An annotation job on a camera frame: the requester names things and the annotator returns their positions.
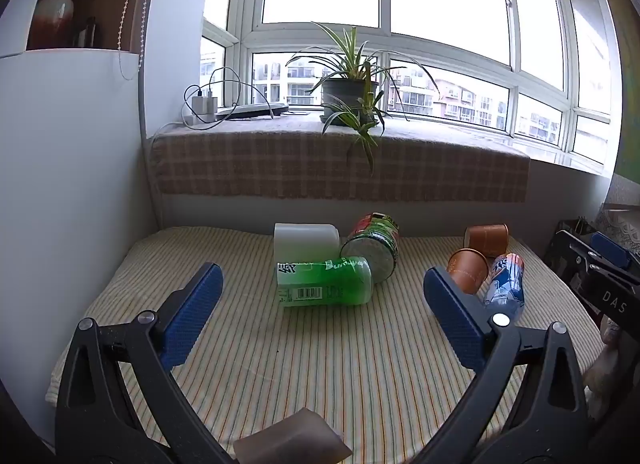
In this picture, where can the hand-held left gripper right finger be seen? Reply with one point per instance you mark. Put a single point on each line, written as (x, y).
(452, 316)

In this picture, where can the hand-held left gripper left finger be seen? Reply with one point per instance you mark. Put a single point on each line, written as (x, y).
(192, 316)

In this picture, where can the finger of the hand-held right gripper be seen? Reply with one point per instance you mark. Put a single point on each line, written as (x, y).
(567, 254)
(607, 248)

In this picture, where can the green plastic bottle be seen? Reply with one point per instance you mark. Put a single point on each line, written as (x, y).
(330, 281)

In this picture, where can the brown paper cup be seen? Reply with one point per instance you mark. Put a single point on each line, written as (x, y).
(487, 240)
(467, 271)

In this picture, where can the green and red paper cup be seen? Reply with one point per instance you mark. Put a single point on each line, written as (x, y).
(375, 244)

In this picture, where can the white plastic cup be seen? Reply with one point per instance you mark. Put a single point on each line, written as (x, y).
(305, 242)

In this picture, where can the person's right hand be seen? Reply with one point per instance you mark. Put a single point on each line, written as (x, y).
(602, 369)

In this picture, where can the patterned cushion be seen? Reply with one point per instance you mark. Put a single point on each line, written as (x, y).
(622, 229)

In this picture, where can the striped bed sheet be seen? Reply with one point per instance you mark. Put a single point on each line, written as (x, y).
(310, 359)

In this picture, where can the brown cloth piece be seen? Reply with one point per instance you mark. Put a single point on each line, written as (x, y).
(290, 439)

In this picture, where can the plaid blanket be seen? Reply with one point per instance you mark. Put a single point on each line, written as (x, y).
(280, 164)

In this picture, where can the white cabinet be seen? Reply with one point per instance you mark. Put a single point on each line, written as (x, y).
(65, 184)

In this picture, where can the white power strip with chargers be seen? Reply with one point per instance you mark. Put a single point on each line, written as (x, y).
(202, 107)

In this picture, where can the black round flat device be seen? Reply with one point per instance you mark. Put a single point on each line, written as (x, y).
(252, 110)

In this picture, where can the potted spider plant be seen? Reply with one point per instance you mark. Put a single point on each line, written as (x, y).
(352, 89)

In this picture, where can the white window frame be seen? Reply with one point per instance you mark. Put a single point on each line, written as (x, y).
(400, 44)

